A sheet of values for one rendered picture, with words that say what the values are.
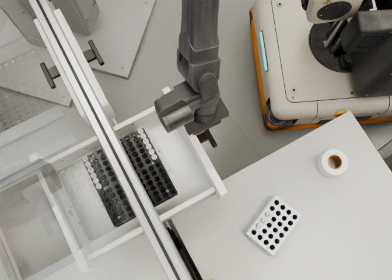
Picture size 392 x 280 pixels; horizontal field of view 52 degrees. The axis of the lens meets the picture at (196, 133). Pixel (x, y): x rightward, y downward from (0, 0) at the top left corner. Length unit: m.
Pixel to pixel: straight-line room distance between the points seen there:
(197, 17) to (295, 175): 0.59
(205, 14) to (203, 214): 0.57
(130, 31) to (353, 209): 1.38
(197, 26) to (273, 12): 1.19
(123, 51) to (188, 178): 1.14
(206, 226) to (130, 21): 1.29
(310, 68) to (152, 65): 0.75
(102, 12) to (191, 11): 1.49
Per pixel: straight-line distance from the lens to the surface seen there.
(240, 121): 1.92
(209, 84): 0.73
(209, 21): 0.69
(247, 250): 1.08
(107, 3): 2.16
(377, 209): 1.18
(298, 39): 1.81
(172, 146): 1.02
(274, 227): 1.07
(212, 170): 0.91
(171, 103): 0.76
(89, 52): 1.05
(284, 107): 1.68
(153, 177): 0.94
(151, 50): 2.05
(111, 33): 2.08
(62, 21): 1.09
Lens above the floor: 1.83
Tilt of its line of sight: 75 degrees down
